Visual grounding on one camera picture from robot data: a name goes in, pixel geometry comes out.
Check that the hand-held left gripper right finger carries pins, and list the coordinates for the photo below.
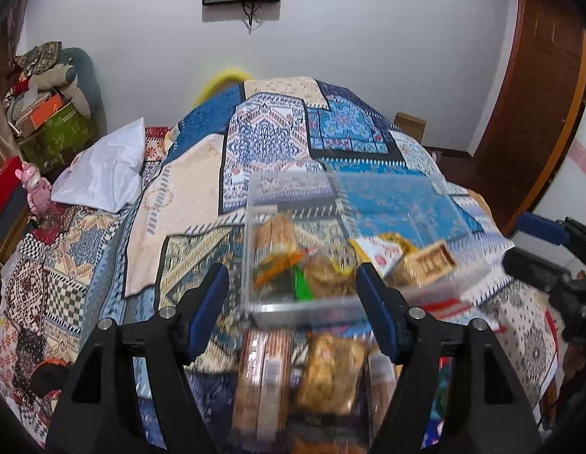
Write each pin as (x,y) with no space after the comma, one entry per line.
(376,310)

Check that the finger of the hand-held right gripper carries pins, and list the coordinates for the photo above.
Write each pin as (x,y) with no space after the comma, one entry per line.
(541,229)
(534,265)

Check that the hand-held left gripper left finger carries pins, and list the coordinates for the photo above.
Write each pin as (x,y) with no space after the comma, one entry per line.
(211,302)

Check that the clear plastic container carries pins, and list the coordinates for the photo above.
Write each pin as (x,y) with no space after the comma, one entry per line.
(392,208)

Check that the clear cracker packet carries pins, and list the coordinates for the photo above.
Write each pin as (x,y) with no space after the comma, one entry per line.
(331,276)

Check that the white yellow snack packet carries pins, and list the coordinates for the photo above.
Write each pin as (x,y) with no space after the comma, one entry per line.
(380,250)

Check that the gold brown-label snack packet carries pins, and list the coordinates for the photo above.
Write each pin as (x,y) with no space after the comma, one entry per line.
(428,262)

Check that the orange snack packet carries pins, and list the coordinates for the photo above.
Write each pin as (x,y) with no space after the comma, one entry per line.
(276,269)

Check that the green snack packet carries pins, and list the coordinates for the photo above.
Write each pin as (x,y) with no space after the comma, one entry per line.
(302,286)

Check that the yellow chips packet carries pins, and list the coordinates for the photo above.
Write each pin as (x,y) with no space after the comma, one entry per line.
(328,373)

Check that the red white snack packet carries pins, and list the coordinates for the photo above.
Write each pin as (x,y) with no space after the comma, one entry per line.
(456,310)

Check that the long brown biscuit packet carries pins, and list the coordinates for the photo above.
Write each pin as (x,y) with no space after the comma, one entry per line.
(262,383)

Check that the brown wooden door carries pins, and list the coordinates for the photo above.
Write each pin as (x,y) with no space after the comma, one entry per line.
(534,104)

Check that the patchwork bed sheet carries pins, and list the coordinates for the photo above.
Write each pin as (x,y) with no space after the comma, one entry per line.
(61,265)

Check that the blue patterned blanket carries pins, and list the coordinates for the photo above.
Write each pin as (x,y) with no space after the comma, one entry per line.
(274,151)

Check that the cardboard box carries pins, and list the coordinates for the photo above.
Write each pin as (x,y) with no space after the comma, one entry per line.
(410,125)

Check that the white pillow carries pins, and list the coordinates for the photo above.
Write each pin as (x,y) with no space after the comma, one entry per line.
(101,170)

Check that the orange black object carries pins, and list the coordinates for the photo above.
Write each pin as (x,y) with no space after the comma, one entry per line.
(49,373)

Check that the pink toy figure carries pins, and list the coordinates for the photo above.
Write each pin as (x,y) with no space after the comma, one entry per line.
(36,189)

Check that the green patterned box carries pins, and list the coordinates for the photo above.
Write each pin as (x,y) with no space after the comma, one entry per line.
(61,139)

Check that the yellow plastic object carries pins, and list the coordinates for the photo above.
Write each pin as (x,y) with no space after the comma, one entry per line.
(226,80)

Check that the red box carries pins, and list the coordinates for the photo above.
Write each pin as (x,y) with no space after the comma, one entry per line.
(3,187)

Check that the orange box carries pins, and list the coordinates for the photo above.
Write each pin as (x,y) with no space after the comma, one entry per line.
(40,111)

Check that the grey stuffed toy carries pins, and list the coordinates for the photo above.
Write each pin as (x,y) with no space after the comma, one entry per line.
(61,83)

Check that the camouflage cloth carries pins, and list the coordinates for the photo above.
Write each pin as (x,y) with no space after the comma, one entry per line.
(37,56)

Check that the beige curtain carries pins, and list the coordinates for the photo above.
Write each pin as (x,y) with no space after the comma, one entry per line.
(6,80)

